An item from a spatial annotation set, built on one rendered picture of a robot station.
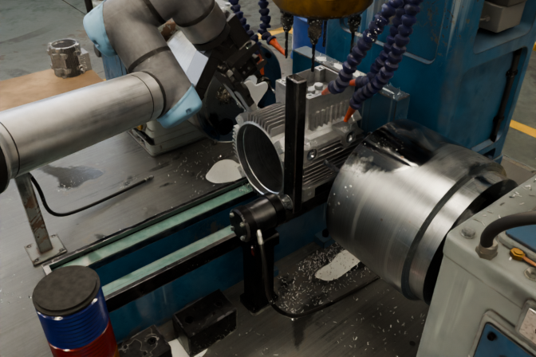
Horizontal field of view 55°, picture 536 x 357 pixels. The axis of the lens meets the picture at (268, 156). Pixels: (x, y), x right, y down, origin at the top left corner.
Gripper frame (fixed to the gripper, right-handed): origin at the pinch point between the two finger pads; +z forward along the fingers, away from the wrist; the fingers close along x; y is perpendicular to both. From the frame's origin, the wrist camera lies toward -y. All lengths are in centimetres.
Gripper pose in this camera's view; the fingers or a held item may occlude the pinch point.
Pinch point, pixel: (250, 111)
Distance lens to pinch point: 101.9
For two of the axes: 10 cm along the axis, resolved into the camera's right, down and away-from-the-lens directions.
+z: 4.0, 5.5, 7.3
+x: -6.0, -4.5, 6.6
